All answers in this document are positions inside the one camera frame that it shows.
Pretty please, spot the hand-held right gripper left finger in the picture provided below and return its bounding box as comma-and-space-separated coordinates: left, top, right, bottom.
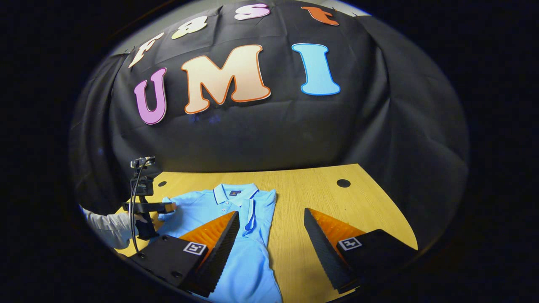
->
130, 210, 240, 298

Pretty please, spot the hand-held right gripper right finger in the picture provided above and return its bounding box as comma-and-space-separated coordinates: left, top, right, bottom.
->
303, 207, 418, 295

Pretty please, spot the light blue polo T-shirt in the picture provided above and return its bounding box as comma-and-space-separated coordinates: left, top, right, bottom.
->
157, 182, 283, 303

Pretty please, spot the black backdrop cloth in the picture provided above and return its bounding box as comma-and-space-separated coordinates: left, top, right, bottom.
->
69, 0, 470, 253

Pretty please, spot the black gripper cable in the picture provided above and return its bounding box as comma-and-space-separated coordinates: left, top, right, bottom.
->
130, 162, 146, 257

